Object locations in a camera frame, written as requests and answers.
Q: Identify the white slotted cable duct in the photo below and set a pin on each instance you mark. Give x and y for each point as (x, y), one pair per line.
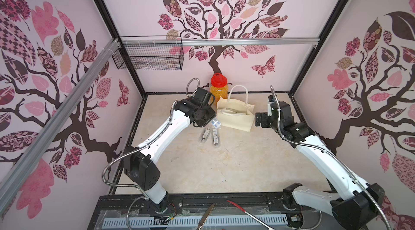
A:
(191, 222)

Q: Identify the diagonal aluminium rail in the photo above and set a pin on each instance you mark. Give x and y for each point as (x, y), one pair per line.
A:
(26, 164)

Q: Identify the red-tipped metal rod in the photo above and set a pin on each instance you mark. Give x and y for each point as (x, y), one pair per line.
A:
(250, 215)

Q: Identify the red-lidded jar of corn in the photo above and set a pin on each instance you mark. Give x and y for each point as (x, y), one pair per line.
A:
(219, 87)

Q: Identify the left flexible metal conduit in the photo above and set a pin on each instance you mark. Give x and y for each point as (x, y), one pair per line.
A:
(129, 165)

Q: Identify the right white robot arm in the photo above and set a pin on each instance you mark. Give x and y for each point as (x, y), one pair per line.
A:
(353, 203)

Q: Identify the grey metal rod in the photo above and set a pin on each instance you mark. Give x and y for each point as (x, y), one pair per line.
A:
(205, 216)

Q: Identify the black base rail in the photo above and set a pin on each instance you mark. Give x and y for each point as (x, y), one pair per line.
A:
(182, 205)

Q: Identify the right flexible metal conduit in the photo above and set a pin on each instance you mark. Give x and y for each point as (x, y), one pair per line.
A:
(329, 153)

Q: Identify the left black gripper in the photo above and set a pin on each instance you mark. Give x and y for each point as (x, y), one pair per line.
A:
(212, 113)

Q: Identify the black wire basket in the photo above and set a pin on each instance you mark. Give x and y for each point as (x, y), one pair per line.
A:
(150, 53)

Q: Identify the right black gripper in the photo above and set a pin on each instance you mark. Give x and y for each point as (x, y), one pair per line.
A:
(262, 120)

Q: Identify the clear compass case blue compass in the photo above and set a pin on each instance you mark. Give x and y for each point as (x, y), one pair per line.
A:
(216, 123)

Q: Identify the horizontal aluminium rail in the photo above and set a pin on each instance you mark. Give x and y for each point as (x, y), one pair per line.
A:
(235, 42)

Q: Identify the clear compass case barcode label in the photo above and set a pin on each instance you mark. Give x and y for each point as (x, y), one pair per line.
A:
(215, 137)

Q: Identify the flexible metal conduit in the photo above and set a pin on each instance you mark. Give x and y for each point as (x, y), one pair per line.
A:
(129, 165)
(329, 153)

